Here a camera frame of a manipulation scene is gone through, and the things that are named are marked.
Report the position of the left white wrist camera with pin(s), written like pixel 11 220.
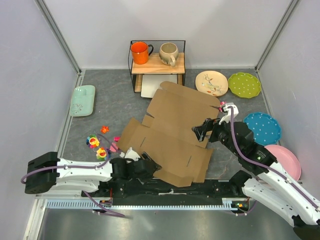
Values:
pixel 130 154

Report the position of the mint green divided tray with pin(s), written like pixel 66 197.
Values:
pixel 82 101

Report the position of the rainbow flower toy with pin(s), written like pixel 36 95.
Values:
pixel 92 141
pixel 102 154

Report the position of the pink flower toy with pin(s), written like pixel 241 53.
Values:
pixel 222 107

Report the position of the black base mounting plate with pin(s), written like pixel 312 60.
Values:
pixel 123 189

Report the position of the orange enamel mug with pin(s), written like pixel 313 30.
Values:
pixel 141 51

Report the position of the orange maple leaf toy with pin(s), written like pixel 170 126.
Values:
pixel 104 129

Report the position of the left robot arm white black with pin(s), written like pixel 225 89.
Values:
pixel 48 173

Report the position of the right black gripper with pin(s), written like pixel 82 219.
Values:
pixel 209 124

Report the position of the brown cardboard box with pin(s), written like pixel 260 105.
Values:
pixel 166 135

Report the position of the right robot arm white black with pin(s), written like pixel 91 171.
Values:
pixel 270 184

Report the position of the pink plate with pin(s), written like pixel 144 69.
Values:
pixel 287 159

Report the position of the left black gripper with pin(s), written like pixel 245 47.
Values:
pixel 145 156

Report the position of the blue dotted plate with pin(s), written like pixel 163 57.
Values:
pixel 266 129

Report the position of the beige floral plate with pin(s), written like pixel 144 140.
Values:
pixel 212 83

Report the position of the pink heart toy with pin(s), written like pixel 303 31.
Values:
pixel 113 145

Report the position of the white square plate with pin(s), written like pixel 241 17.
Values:
pixel 151 82

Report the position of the grey slotted cable duct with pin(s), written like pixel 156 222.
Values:
pixel 86 204

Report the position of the green dotted plate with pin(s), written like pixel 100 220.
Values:
pixel 244 85

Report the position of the beige ceramic mug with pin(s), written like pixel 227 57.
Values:
pixel 168 54

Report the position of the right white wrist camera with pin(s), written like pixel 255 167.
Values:
pixel 231 111

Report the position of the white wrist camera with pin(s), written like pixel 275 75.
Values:
pixel 231 111
pixel 130 154

